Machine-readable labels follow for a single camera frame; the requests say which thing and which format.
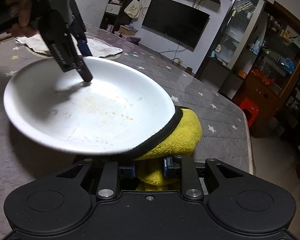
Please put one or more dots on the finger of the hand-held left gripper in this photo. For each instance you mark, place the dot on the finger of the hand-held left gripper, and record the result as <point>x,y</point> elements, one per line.
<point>85,74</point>
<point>84,48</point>

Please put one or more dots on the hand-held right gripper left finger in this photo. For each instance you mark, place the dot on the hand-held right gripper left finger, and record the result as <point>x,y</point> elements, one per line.
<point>126,172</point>

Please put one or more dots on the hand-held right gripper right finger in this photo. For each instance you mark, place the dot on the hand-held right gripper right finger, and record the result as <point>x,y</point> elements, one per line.
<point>165,168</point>

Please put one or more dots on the white round plate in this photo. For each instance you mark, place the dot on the white round plate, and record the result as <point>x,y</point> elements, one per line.
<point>90,105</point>

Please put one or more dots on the yellow cloth with black edge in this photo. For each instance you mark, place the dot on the yellow cloth with black edge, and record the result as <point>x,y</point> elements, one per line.
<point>180,135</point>

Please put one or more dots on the person's left hand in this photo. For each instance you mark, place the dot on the person's left hand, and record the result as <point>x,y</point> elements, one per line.
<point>23,10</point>

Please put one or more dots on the white cloth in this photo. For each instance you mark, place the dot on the white cloth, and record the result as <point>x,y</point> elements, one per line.
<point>102,48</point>

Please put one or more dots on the cardboard box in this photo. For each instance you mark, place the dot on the cardboard box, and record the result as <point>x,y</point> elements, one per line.
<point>127,30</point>

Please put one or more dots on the dark open bookshelf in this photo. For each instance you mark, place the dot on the dark open bookshelf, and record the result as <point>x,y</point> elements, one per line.
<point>115,5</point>

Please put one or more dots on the beige tote bag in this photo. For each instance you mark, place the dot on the beige tote bag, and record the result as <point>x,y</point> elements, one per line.
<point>133,8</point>

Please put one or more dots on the grey star-print table cover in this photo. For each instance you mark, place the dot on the grey star-print table cover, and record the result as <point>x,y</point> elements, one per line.
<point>210,110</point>

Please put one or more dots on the white power strip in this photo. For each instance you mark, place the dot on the white power strip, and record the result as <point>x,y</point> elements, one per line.
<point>178,61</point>

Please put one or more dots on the black flat television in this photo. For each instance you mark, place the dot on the black flat television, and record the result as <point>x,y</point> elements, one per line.
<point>176,21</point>

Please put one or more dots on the red plastic stool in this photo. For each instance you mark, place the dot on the red plastic stool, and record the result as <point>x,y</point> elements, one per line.
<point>250,108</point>

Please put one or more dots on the glass display cabinet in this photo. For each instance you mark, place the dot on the glass display cabinet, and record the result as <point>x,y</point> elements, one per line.
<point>230,35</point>

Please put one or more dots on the brown wooden cabinet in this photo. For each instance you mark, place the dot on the brown wooden cabinet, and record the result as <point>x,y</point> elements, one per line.
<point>277,62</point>

